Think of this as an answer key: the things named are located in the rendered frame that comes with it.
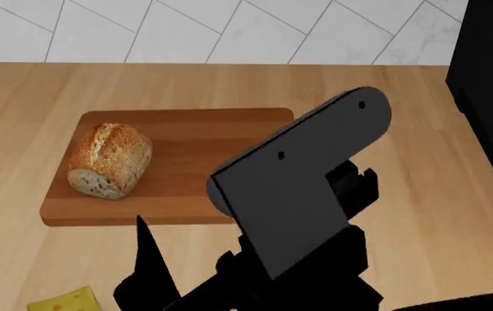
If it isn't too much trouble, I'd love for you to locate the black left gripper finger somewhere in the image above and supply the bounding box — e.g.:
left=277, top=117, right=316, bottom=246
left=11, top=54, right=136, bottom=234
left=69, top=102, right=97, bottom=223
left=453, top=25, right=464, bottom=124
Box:
left=135, top=214, right=178, bottom=293

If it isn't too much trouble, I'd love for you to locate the yellow cheese wedge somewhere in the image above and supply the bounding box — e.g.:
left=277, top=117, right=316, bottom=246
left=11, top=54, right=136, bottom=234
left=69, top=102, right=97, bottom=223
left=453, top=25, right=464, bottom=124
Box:
left=26, top=285, right=101, bottom=311

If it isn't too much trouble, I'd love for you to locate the crusty bread loaf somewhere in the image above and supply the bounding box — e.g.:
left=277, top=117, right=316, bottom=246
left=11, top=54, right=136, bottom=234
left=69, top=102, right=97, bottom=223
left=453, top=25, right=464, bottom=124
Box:
left=66, top=122, right=154, bottom=200

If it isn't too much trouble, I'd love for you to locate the wooden cutting board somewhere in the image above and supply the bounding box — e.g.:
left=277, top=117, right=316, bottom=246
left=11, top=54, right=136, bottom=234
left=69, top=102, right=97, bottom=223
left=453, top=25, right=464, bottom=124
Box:
left=39, top=107, right=295, bottom=228

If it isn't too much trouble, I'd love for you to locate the black appliance block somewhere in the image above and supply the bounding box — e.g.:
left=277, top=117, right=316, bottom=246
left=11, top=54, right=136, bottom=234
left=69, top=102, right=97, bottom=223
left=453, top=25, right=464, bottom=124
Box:
left=445, top=0, right=493, bottom=233

